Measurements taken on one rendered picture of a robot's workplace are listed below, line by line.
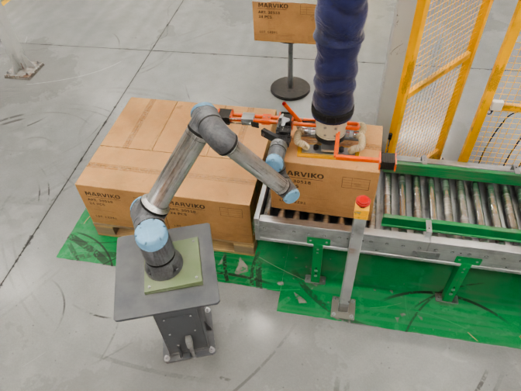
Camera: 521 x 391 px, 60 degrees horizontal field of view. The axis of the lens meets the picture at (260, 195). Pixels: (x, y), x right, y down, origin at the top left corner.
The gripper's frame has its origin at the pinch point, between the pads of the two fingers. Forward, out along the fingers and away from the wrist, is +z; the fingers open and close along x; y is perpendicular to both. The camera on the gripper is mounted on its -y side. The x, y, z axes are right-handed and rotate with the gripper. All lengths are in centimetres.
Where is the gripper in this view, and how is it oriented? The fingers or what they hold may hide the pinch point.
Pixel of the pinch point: (281, 120)
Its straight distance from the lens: 257.9
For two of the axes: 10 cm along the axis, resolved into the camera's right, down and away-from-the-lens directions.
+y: 9.8, 1.1, -1.7
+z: 2.0, -7.3, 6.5
